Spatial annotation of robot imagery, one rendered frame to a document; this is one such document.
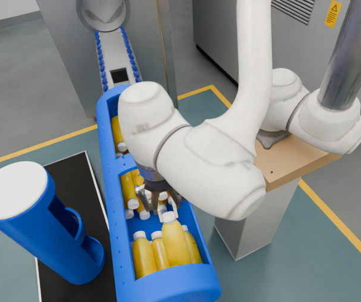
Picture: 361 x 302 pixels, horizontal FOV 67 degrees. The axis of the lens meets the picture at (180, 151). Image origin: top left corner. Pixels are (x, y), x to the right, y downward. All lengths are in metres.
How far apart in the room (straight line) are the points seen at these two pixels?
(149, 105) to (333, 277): 1.90
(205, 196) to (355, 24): 0.52
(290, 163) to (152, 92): 0.78
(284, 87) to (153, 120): 0.64
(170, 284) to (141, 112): 0.43
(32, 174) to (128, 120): 0.90
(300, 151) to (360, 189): 1.48
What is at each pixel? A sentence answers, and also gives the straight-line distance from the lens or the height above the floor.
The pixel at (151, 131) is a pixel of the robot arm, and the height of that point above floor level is 1.61.
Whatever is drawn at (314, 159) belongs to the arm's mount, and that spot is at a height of 1.08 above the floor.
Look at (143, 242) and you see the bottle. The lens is 0.89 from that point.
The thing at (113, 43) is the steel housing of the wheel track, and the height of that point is 0.93.
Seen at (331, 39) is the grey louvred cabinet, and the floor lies 1.01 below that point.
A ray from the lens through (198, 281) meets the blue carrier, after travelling 0.74.
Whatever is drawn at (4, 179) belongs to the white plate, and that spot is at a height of 1.04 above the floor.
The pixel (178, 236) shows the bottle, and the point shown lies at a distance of 0.80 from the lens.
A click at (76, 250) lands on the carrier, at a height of 0.56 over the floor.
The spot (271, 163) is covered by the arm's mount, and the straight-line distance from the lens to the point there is 1.11.
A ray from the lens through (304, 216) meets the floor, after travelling 2.29.
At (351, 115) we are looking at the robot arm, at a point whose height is 1.35.
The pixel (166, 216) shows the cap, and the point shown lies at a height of 1.23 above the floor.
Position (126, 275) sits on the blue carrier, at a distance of 0.78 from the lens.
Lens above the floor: 1.93
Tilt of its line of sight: 49 degrees down
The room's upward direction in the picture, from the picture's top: 6 degrees counter-clockwise
